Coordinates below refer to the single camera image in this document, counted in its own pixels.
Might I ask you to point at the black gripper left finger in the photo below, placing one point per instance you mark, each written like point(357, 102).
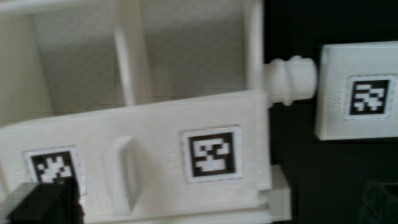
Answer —
point(44, 203)

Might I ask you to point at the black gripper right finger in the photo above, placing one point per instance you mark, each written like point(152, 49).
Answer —
point(380, 209)

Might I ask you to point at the white cabinet door panel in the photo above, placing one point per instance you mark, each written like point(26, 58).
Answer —
point(170, 159)
point(353, 82)

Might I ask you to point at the white cabinet body box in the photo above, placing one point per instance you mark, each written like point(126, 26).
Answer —
point(101, 54)

